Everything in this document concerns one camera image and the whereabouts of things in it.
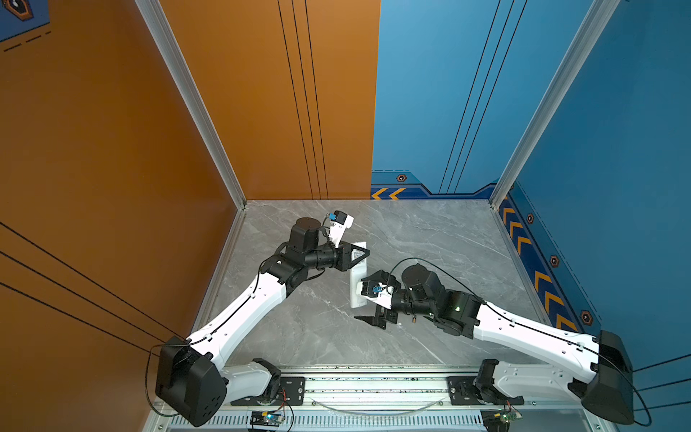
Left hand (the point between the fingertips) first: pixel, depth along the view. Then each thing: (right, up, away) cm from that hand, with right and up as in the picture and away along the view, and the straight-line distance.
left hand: (367, 251), depth 72 cm
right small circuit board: (+37, -43, -2) cm, 57 cm away
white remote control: (-3, -6, -1) cm, 6 cm away
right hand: (-2, -11, -2) cm, 11 cm away
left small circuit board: (-27, -45, -1) cm, 52 cm away
